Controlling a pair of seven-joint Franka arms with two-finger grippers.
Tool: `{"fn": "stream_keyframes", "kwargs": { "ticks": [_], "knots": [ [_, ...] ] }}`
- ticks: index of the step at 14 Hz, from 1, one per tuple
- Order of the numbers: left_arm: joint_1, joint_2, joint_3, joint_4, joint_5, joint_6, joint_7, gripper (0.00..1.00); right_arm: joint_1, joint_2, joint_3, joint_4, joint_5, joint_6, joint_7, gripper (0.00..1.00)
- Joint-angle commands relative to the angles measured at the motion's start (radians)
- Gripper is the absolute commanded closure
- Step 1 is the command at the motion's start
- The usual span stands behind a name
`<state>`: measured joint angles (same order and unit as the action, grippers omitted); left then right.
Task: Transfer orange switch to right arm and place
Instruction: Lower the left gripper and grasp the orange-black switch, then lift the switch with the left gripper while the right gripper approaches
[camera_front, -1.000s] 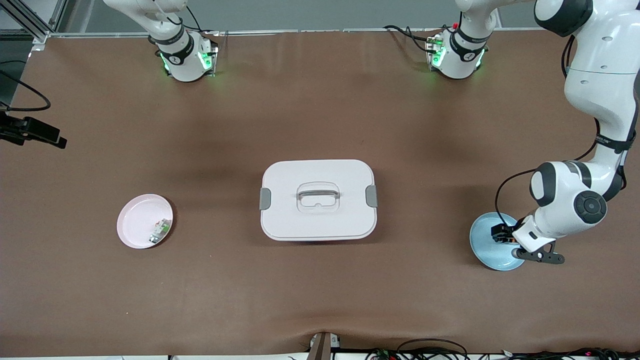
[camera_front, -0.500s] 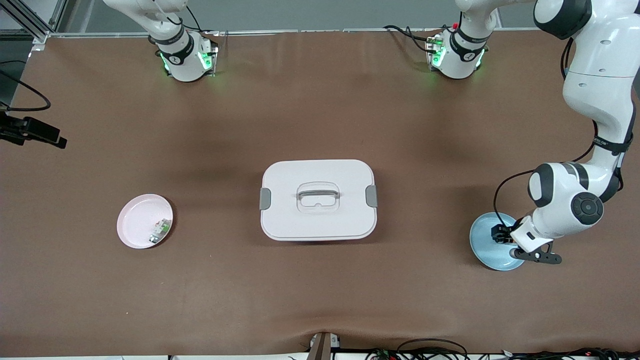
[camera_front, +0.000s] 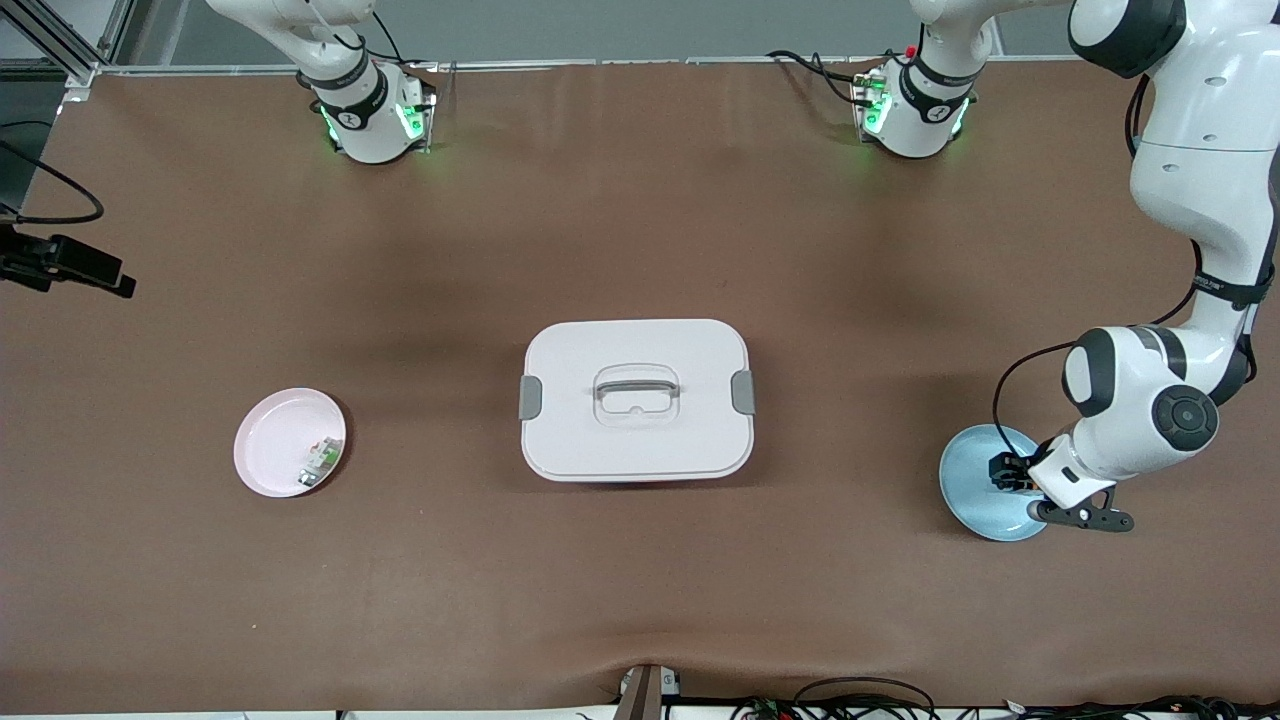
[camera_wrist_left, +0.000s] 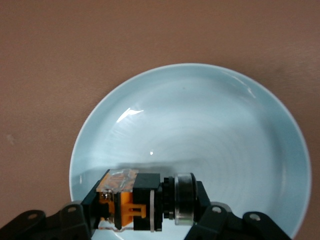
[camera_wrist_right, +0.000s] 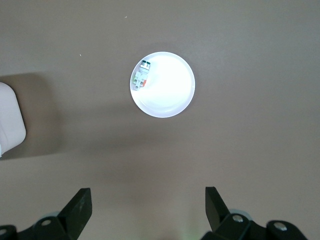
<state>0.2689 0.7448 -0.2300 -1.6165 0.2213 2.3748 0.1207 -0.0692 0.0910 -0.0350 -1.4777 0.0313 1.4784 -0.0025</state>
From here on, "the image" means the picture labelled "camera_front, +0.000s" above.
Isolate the light blue plate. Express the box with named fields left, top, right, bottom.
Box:
left=938, top=423, right=1053, bottom=543

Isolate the pink plate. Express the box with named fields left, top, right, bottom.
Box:
left=233, top=387, right=348, bottom=499

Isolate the white lidded storage box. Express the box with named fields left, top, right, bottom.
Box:
left=520, top=318, right=756, bottom=484

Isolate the brown table mat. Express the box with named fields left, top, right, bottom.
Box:
left=0, top=55, right=1280, bottom=716

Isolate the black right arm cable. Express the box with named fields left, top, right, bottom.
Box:
left=0, top=125, right=106, bottom=226

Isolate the aluminium frame profile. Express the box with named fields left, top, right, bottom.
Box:
left=0, top=0, right=136, bottom=89

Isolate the black looped cable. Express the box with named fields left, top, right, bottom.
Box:
left=795, top=677, right=936, bottom=720

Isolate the green white switch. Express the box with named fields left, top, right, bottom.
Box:
left=298, top=436, right=343, bottom=489

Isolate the black base cable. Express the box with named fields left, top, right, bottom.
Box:
left=340, top=5, right=406, bottom=66
left=768, top=50, right=881, bottom=106

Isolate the grey clamp bracket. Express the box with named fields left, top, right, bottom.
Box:
left=618, top=663, right=683, bottom=720

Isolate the metal table edge rail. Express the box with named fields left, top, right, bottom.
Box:
left=95, top=55, right=1081, bottom=77

